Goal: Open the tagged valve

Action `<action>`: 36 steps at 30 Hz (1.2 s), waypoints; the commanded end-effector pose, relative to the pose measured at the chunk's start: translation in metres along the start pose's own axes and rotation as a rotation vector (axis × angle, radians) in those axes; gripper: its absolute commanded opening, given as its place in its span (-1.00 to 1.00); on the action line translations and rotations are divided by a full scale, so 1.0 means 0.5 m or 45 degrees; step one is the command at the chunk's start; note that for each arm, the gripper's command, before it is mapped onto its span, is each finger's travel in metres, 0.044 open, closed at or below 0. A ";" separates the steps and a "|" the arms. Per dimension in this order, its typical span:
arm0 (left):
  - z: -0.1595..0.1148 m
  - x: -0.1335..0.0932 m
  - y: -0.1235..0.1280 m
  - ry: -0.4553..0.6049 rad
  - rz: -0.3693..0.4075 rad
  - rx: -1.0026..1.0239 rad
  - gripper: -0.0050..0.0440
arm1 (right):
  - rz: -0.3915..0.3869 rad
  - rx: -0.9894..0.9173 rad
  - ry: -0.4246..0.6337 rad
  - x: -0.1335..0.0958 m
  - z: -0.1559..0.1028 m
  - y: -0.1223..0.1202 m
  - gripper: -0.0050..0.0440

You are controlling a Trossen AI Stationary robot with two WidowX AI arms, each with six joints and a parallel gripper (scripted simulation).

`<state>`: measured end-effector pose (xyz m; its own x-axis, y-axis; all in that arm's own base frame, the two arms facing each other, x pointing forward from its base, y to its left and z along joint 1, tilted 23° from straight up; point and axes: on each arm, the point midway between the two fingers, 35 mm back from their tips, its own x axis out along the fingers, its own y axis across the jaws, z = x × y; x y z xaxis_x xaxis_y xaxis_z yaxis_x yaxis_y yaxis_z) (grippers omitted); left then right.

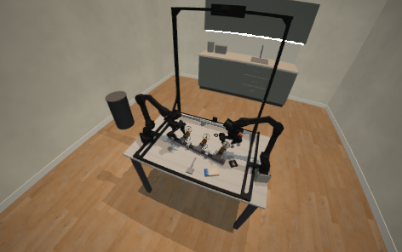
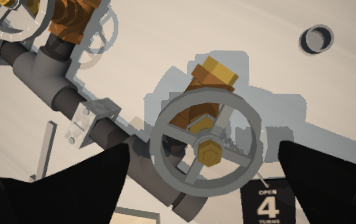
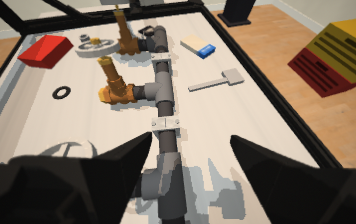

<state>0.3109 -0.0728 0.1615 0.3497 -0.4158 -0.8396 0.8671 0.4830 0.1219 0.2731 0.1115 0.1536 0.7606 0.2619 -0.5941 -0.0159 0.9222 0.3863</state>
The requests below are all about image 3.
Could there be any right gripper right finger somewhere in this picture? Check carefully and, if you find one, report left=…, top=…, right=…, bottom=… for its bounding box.
left=230, top=135, right=356, bottom=224

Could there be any black rubber washer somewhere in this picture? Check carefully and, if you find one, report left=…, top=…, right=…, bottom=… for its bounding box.
left=52, top=86, right=71, bottom=100

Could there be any red block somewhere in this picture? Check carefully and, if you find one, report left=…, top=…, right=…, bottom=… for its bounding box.
left=17, top=35, right=74, bottom=69

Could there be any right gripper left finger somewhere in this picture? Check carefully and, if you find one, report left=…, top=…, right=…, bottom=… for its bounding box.
left=8, top=131, right=152, bottom=224

